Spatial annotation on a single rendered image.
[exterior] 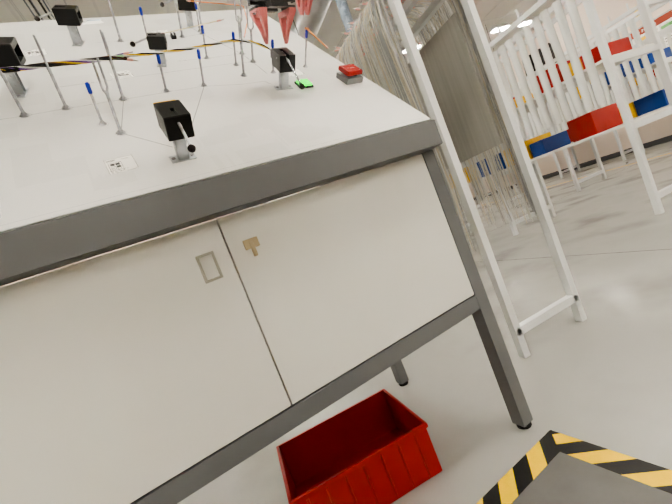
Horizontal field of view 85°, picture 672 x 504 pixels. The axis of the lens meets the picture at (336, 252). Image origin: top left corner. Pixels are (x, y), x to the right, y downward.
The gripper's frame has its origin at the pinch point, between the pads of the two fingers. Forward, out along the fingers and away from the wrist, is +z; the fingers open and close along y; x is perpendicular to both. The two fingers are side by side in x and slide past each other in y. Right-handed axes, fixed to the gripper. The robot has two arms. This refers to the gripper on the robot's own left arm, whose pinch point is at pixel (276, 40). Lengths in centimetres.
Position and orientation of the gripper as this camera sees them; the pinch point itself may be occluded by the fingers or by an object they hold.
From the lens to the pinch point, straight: 108.3
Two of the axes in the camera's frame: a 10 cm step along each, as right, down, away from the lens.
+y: -8.4, 2.9, -4.6
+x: 5.4, 3.1, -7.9
